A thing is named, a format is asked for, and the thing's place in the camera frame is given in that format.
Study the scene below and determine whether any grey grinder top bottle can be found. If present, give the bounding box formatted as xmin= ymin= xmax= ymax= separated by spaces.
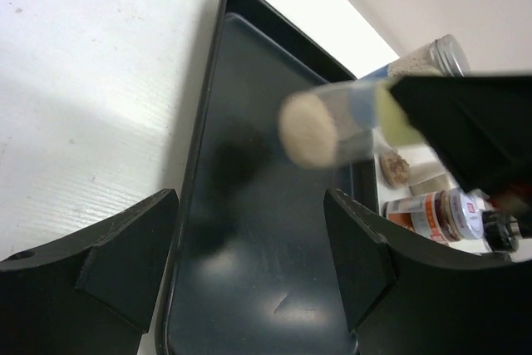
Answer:
xmin=386 ymin=34 xmax=470 ymax=76

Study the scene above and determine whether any black grinder top bottle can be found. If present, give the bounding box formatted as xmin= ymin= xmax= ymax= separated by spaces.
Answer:
xmin=408 ymin=173 xmax=451 ymax=195

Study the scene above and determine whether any pink cap spice bottle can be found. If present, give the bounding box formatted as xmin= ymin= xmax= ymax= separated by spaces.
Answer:
xmin=379 ymin=150 xmax=410 ymax=189

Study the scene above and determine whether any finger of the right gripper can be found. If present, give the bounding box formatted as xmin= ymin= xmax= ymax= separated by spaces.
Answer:
xmin=390 ymin=75 xmax=531 ymax=222

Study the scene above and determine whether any black cap small pepper bottle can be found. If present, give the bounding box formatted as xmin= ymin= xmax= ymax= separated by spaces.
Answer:
xmin=481 ymin=210 xmax=531 ymax=254

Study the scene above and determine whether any blue label silver cap bottle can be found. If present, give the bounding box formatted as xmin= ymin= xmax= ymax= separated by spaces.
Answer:
xmin=278 ymin=80 xmax=386 ymax=169

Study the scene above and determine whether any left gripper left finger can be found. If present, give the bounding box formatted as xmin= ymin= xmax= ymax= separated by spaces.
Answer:
xmin=1 ymin=189 xmax=179 ymax=354

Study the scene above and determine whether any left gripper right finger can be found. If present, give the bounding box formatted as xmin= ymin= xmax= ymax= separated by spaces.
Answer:
xmin=323 ymin=189 xmax=531 ymax=354

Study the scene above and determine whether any black rectangular tray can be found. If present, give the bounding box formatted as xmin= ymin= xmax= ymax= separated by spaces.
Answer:
xmin=155 ymin=0 xmax=378 ymax=354

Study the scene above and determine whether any red label jar white lid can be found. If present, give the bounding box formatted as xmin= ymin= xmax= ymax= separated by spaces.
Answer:
xmin=382 ymin=188 xmax=484 ymax=245

